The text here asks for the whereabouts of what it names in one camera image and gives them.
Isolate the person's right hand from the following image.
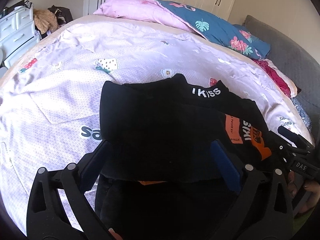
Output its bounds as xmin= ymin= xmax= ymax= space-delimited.
xmin=287 ymin=170 xmax=320 ymax=217

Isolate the pink pillow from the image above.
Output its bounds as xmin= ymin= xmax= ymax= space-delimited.
xmin=93 ymin=0 xmax=200 ymax=34

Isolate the black shopping bag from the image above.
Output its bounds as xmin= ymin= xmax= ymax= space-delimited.
xmin=0 ymin=0 xmax=33 ymax=15

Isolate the blue patterned pillow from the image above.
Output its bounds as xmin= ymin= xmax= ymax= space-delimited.
xmin=291 ymin=96 xmax=314 ymax=137

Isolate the pink printed bedsheet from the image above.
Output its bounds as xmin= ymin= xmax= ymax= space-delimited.
xmin=0 ymin=17 xmax=314 ymax=233

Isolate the white drawer cabinet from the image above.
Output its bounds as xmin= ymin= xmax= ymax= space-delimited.
xmin=0 ymin=5 xmax=42 ymax=68

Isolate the grey padded headboard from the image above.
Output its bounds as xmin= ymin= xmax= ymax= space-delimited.
xmin=244 ymin=15 xmax=320 ymax=120

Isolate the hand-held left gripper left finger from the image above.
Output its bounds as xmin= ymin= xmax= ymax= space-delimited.
xmin=26 ymin=140 xmax=113 ymax=240

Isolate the red floral pillow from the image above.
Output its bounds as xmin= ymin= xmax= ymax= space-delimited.
xmin=252 ymin=59 xmax=300 ymax=98

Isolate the black long-sleeve shirt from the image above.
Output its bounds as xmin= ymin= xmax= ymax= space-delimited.
xmin=94 ymin=74 xmax=273 ymax=240

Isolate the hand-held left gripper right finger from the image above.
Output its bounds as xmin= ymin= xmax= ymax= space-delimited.
xmin=210 ymin=140 xmax=293 ymax=240

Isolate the blue floral quilt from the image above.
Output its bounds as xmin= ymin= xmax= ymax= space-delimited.
xmin=157 ymin=0 xmax=271 ymax=60

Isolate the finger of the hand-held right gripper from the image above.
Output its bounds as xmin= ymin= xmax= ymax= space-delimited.
xmin=269 ymin=131 xmax=294 ymax=160
xmin=277 ymin=126 xmax=313 ymax=149

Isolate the brown crumpled cloth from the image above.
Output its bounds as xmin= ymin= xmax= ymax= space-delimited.
xmin=34 ymin=9 xmax=59 ymax=34

